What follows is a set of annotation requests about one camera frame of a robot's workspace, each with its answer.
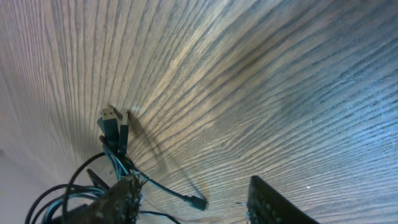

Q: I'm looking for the black cable with small plug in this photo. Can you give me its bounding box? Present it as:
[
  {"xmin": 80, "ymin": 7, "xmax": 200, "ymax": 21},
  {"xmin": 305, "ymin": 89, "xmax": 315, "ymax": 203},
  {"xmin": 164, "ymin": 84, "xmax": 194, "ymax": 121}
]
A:
[{"xmin": 60, "ymin": 111, "xmax": 208, "ymax": 224}]

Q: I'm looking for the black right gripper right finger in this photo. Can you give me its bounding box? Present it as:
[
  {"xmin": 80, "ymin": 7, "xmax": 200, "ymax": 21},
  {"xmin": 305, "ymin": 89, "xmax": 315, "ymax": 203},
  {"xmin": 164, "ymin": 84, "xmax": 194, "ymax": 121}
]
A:
[{"xmin": 247, "ymin": 175, "xmax": 318, "ymax": 224}]

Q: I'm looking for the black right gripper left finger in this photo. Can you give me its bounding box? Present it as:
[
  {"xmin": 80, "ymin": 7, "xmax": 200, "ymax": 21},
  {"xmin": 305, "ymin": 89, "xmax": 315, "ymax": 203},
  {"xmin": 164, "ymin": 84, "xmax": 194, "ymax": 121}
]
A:
[{"xmin": 66, "ymin": 175, "xmax": 142, "ymax": 224}]

